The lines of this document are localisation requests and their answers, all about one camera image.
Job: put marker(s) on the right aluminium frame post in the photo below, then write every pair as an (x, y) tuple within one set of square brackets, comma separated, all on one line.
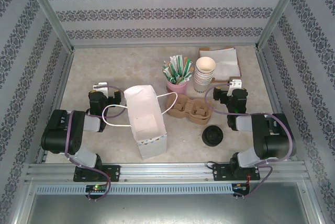
[(280, 12)]

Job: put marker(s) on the aluminium back rail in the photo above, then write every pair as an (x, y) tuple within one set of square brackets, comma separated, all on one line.
[(157, 45)]

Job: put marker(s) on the white napkin stack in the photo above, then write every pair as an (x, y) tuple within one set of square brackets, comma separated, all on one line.
[(222, 61)]

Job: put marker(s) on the left aluminium side rail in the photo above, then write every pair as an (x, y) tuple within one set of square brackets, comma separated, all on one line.
[(60, 88)]

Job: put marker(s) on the black mount plate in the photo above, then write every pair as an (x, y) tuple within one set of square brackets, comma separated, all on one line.
[(221, 173), (112, 173)]

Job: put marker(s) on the right aluminium side rail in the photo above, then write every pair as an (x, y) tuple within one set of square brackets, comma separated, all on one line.
[(270, 88)]

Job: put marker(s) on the controller board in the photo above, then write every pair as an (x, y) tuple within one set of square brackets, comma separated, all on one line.
[(96, 188), (240, 187)]

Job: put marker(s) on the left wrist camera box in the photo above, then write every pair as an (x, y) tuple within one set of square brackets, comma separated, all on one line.
[(102, 86)]

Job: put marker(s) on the right controller board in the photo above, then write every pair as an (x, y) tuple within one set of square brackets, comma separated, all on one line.
[(240, 187)]

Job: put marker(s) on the brown cardboard napkin tray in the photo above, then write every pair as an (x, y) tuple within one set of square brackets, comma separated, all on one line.
[(220, 79)]

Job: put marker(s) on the stack of black lids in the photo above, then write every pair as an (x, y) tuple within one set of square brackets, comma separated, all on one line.
[(213, 135)]

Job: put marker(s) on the right black mount plate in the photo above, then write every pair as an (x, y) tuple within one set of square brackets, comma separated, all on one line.
[(221, 173)]

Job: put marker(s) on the aluminium side rail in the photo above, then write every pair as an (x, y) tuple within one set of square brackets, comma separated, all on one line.
[(60, 88), (270, 88)]

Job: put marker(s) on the left black mount plate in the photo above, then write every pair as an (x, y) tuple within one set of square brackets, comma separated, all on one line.
[(112, 173)]

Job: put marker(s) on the patterned paper bag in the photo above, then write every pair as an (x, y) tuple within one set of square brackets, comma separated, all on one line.
[(146, 109)]

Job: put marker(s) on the left aluminium frame post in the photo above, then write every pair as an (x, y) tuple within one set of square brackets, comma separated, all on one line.
[(49, 12)]

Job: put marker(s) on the left controller board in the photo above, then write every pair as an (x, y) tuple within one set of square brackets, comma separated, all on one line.
[(96, 188)]

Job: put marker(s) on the grey metal shelf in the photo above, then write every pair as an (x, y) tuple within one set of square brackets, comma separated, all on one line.
[(167, 208)]

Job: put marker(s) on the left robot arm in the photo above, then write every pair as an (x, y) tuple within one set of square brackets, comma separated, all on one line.
[(57, 135)]

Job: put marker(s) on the cardboard cup carrier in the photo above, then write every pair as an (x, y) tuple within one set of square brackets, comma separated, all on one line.
[(188, 109)]

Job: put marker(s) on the aluminium frame post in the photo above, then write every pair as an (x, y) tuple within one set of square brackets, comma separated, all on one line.
[(280, 12), (49, 12)]

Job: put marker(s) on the stack of paper cups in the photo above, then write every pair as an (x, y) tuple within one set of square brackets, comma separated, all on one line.
[(204, 77)]

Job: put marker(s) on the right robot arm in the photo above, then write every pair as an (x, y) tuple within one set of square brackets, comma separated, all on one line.
[(272, 140)]

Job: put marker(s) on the pink holder cup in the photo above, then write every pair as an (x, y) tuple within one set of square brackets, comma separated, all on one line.
[(176, 88)]

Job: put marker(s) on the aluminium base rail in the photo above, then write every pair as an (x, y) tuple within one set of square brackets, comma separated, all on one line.
[(167, 171)]

